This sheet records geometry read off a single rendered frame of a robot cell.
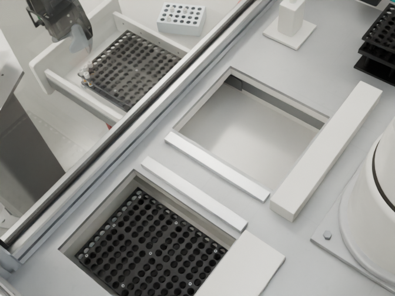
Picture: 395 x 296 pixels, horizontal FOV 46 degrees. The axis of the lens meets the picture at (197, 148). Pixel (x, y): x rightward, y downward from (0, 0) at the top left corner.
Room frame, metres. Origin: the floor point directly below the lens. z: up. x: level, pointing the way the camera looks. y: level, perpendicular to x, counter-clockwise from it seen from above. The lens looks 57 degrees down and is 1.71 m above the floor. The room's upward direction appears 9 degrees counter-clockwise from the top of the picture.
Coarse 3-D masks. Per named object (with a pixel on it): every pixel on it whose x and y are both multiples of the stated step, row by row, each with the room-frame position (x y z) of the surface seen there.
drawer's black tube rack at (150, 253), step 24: (144, 192) 0.44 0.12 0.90; (144, 216) 0.39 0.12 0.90; (168, 216) 0.38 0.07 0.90; (120, 240) 0.35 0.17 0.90; (144, 240) 0.35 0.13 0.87; (168, 240) 0.34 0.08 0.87; (192, 240) 0.34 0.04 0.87; (96, 264) 0.31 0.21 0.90; (120, 264) 0.31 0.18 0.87; (144, 264) 0.29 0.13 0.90; (168, 264) 0.29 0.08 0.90; (192, 264) 0.28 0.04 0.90; (216, 264) 0.27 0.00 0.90; (120, 288) 0.26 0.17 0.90; (144, 288) 0.26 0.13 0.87; (168, 288) 0.25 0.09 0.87; (192, 288) 0.24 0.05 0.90
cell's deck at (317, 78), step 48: (336, 0) 0.84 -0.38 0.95; (240, 48) 0.74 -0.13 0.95; (288, 48) 0.71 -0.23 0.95; (336, 48) 0.69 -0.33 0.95; (192, 96) 0.62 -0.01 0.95; (288, 96) 0.58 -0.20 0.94; (336, 96) 0.56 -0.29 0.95; (384, 96) 0.54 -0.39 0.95; (144, 144) 0.52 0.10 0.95; (96, 192) 0.43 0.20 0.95; (240, 192) 0.38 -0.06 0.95; (336, 192) 0.35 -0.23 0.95; (48, 240) 0.35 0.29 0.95; (288, 240) 0.28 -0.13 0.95; (48, 288) 0.26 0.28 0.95; (96, 288) 0.25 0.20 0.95; (288, 288) 0.20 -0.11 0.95; (336, 288) 0.19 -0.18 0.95; (384, 288) 0.18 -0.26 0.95
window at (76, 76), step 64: (0, 0) 0.46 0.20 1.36; (64, 0) 0.52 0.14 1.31; (128, 0) 0.59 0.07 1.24; (192, 0) 0.69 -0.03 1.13; (0, 64) 0.44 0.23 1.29; (64, 64) 0.49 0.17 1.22; (128, 64) 0.57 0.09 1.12; (0, 128) 0.40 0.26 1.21; (64, 128) 0.46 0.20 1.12; (0, 192) 0.36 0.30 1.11
